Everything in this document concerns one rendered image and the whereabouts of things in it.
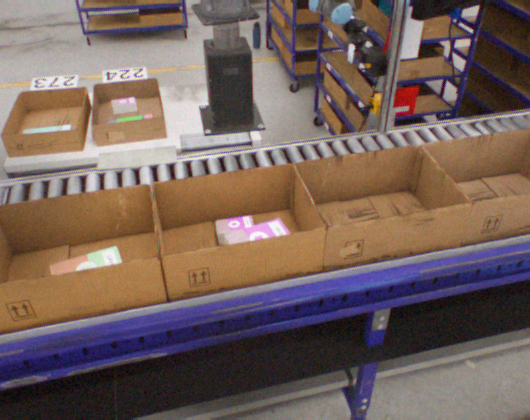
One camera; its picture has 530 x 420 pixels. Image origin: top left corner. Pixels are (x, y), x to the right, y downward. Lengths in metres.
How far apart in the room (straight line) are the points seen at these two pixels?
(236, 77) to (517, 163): 1.08
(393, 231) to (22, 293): 0.87
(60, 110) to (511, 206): 1.88
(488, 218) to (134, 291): 0.91
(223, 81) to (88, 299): 1.15
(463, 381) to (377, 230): 1.16
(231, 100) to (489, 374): 1.54
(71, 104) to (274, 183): 1.30
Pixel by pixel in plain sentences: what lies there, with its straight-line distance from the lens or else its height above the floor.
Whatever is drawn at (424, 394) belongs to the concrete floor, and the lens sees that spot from 2.25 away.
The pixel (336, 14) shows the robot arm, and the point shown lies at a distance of 2.33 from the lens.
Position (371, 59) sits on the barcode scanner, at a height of 1.06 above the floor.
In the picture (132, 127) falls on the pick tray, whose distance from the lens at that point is 2.15.
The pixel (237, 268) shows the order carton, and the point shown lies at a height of 0.97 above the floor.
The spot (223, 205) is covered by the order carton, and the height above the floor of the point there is 0.94.
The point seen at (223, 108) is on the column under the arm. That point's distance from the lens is 2.17.
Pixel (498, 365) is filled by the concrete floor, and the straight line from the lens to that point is 2.43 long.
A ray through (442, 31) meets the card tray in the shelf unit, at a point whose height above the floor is 0.97.
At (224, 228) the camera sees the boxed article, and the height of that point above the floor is 0.93.
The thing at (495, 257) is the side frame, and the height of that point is 0.91.
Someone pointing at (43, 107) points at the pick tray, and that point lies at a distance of 2.55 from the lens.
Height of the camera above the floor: 1.85
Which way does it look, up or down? 39 degrees down
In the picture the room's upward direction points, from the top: straight up
